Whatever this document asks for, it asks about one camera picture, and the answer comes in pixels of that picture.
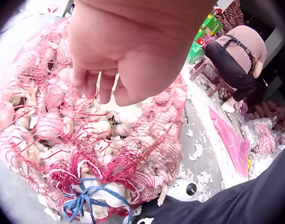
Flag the person's left middle finger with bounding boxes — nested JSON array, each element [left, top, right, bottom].
[[85, 70, 101, 99]]

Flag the blue plastic string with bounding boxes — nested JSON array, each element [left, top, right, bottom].
[[62, 178, 134, 224]]

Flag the person's left hand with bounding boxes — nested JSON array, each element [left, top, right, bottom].
[[68, 0, 218, 108]]

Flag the pink plastic bag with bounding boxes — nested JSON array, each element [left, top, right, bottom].
[[209, 105, 250, 178]]

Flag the person's left thumb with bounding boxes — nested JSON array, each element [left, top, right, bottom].
[[114, 75, 164, 108]]

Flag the scattered garlic peels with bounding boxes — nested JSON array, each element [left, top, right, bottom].
[[180, 89, 227, 204]]

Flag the pile of sweet potatoes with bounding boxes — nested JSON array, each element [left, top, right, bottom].
[[248, 100, 285, 131]]

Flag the sack of red onions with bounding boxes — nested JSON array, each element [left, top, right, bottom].
[[222, 0, 245, 31]]

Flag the person's left index finger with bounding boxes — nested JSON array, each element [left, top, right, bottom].
[[99, 72, 120, 104]]

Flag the brown wooden stool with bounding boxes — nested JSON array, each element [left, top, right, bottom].
[[190, 57, 227, 98]]

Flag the green carton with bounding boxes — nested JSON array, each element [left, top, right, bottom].
[[201, 13, 222, 36]]

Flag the clear bag of garlic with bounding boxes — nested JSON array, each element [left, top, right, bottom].
[[240, 118, 281, 155]]

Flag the person's left ring finger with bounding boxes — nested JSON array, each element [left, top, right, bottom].
[[73, 66, 89, 89]]

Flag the red mesh sack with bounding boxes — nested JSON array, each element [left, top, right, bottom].
[[0, 20, 188, 221]]

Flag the pile of white garlic bulbs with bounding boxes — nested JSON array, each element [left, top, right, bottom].
[[0, 35, 187, 210]]

